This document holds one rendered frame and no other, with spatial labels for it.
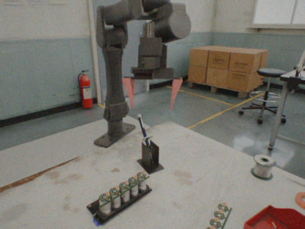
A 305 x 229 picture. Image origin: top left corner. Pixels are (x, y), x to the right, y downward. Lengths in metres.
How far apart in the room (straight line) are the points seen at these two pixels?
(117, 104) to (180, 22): 0.42
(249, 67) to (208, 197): 3.30
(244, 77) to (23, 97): 3.26
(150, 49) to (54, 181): 0.48
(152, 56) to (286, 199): 0.51
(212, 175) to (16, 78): 2.72
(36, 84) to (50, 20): 0.82
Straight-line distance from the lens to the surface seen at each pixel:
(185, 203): 0.61
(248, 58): 3.80
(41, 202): 0.66
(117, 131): 0.86
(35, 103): 3.19
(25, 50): 3.06
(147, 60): 0.44
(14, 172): 0.81
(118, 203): 0.56
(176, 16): 0.47
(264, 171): 0.74
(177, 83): 0.50
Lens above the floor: 1.18
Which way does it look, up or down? 23 degrees down
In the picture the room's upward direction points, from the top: straight up
